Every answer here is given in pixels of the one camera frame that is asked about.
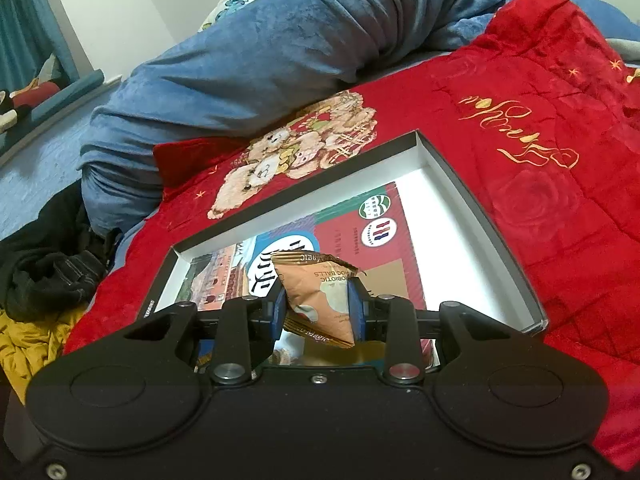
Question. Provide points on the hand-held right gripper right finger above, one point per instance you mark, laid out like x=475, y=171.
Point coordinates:
x=356, y=316

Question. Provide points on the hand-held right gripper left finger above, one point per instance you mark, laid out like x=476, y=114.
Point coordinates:
x=278, y=312

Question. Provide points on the brown snack packet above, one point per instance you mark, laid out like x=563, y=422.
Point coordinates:
x=320, y=290

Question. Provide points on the black cardboard box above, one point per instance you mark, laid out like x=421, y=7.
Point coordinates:
x=450, y=220

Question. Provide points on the colourful printed flat box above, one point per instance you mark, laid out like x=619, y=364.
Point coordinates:
x=350, y=230

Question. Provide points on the black cloth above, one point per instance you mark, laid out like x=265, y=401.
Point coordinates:
x=50, y=255

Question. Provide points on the red printed blanket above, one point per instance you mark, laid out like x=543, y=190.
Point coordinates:
x=540, y=160

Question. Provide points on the blue plush blanket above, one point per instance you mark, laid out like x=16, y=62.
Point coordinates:
x=260, y=60

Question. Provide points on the yellow cloth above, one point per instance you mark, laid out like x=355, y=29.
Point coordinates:
x=25, y=345

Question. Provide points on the floral pillow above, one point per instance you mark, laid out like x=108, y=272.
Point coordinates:
x=227, y=5

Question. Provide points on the plush toy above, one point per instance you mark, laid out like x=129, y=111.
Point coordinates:
x=22, y=100

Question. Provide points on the teal curtain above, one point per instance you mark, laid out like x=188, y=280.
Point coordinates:
x=27, y=15

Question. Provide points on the teal bed rail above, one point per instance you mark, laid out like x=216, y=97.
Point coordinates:
x=60, y=97

